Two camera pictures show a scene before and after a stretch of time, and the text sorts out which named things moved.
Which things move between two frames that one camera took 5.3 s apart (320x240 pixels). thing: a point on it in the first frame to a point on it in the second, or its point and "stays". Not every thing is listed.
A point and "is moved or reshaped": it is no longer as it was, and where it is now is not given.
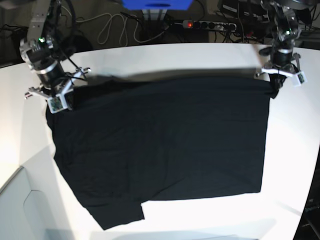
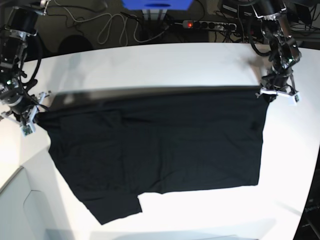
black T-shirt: x=126 y=140 is moved or reshaped
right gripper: x=284 y=64 to x=271 y=90
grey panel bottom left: x=33 y=203 stays
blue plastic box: x=157 y=5 stays
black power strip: x=195 y=23 stays
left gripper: x=59 y=94 to x=24 y=112
